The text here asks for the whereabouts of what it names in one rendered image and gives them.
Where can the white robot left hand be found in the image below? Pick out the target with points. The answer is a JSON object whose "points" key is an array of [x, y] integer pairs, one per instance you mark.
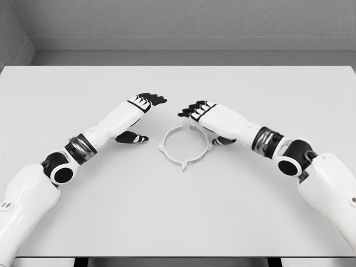
{"points": [[119, 119]]}

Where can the wide white table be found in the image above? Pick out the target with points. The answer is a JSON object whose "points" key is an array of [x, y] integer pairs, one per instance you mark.
{"points": [[178, 211]]}

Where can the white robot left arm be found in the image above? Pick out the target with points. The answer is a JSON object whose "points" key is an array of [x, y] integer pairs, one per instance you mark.
{"points": [[33, 189]]}

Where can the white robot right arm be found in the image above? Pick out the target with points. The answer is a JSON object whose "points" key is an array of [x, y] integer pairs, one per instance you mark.
{"points": [[322, 189]]}

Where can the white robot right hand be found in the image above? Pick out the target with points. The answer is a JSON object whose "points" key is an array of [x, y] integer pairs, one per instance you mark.
{"points": [[222, 122]]}

